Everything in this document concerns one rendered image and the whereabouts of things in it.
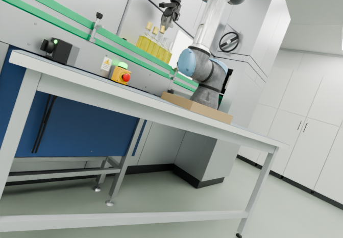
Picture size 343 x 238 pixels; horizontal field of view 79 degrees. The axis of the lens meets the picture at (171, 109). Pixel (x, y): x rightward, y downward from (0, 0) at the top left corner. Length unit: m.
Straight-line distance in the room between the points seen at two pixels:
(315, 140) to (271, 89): 1.27
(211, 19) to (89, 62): 0.58
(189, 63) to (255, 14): 1.48
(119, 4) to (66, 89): 0.81
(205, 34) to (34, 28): 0.68
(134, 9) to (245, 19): 1.24
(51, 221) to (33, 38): 0.67
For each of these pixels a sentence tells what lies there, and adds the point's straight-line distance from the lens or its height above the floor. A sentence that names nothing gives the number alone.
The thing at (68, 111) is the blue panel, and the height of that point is 0.55.
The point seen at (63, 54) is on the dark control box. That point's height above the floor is 0.79.
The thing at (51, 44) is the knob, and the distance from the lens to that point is 0.89.
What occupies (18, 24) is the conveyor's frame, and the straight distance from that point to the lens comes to 0.92.
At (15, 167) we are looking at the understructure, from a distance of 1.43.
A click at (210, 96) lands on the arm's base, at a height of 0.85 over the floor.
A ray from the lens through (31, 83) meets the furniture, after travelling 0.76.
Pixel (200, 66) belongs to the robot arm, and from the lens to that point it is 0.97.
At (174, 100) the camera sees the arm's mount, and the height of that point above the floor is 0.77.
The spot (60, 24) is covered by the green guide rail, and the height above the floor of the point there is 0.90.
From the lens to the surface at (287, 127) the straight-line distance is 4.70.
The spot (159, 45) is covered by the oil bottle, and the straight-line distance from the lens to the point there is 1.42.
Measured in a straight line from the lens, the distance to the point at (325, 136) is 4.64.
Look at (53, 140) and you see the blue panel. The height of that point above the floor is 0.41.
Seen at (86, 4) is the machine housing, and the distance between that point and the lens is 1.34.
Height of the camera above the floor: 0.78
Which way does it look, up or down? 3 degrees down
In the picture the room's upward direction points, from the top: 20 degrees clockwise
